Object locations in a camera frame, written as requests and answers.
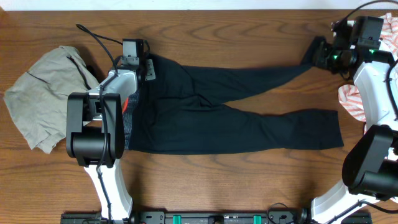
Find black leggings with red waistband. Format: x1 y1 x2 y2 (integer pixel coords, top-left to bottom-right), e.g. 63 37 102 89
123 37 343 155

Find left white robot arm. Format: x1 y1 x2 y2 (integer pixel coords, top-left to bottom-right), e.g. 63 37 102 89
61 56 155 223

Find white shirt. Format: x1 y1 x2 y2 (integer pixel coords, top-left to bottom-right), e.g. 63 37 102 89
353 40 397 131

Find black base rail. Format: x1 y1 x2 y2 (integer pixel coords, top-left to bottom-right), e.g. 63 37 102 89
60 209 373 224

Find khaki folded garment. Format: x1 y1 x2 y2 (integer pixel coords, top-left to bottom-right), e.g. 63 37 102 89
4 46 99 154

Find red white striped garment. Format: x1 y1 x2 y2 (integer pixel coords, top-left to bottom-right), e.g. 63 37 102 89
338 12 397 122

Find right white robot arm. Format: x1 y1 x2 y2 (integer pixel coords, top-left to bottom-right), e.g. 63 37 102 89
299 42 397 223

